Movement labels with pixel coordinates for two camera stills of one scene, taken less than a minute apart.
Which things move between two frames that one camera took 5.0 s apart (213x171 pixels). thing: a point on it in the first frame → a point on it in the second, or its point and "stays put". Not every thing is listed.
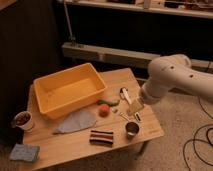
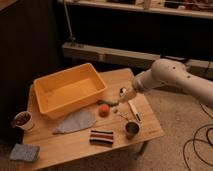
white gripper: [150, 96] → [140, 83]
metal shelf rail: [131, 59] stays put
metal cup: [131, 129] stays put
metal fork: [124, 116] stays put
